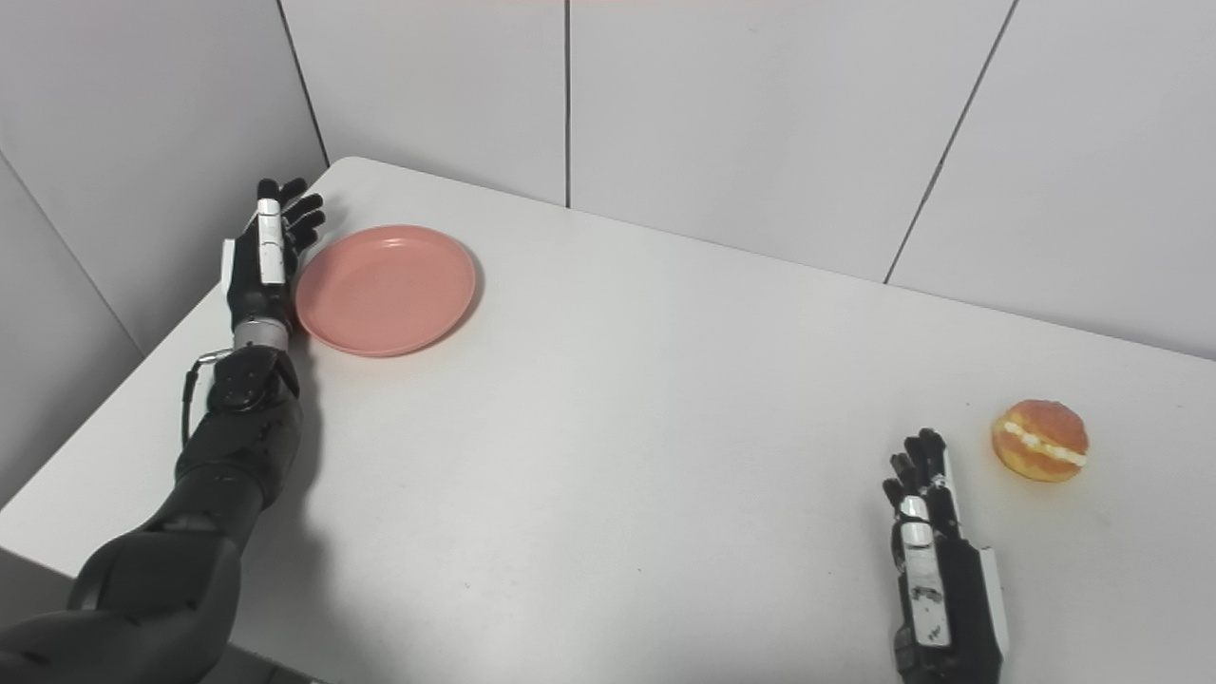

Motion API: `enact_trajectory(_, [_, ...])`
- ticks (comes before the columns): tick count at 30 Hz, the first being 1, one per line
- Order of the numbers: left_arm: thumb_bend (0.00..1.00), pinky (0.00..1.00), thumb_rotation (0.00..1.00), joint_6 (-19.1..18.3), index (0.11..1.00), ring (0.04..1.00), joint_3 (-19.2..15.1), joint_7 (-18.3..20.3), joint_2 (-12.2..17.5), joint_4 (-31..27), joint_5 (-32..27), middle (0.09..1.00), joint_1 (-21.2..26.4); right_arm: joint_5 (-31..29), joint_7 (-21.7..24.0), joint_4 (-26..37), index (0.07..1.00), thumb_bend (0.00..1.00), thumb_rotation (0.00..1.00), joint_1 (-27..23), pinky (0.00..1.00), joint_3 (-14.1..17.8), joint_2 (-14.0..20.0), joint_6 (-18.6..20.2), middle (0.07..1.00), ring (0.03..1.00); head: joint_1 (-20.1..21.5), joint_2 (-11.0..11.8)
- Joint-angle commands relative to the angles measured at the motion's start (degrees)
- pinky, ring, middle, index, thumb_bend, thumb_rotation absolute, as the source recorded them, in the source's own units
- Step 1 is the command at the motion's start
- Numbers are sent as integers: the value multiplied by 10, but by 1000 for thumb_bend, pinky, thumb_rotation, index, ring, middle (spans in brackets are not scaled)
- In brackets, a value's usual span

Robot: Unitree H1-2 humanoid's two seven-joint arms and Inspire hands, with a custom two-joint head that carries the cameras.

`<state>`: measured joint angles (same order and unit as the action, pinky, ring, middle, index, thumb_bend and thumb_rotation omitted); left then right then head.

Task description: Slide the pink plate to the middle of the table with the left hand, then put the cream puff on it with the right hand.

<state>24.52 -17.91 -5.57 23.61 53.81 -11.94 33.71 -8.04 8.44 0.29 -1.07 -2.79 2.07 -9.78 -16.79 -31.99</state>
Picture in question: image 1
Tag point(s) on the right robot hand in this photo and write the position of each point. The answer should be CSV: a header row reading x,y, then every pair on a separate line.
x,y
945,589

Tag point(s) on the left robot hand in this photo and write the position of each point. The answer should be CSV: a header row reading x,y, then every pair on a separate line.
x,y
261,266

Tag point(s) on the pink plate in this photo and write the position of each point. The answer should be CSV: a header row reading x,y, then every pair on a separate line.
x,y
385,290

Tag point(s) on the cream puff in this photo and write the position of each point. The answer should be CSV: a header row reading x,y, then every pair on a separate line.
x,y
1040,440

